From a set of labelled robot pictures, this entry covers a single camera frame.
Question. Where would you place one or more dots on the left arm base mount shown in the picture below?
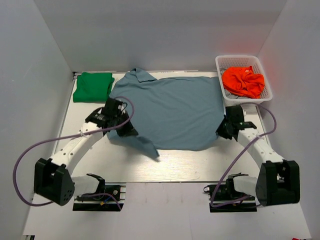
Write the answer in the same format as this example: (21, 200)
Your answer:
(110, 199)

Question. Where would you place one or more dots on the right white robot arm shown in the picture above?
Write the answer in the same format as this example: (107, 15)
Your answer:
(278, 181)

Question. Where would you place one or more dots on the crumpled orange t-shirt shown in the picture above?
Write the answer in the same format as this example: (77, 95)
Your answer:
(242, 82)

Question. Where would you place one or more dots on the grey cloth in basket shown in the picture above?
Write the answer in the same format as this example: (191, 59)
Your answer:
(230, 95)

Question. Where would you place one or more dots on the white plastic basket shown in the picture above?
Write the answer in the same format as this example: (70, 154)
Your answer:
(224, 62)

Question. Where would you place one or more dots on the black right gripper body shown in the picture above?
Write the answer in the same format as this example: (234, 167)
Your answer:
(229, 122)

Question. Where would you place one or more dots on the blue-grey t-shirt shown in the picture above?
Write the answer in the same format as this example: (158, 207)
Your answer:
(173, 113)

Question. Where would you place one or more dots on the folded green t-shirt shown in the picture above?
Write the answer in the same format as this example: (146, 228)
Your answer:
(93, 87)

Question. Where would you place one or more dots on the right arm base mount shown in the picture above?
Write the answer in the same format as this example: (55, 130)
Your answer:
(245, 206)

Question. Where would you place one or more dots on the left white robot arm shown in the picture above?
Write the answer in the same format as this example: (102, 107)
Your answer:
(53, 178)

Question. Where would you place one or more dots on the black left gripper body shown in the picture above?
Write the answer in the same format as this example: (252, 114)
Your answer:
(120, 118)

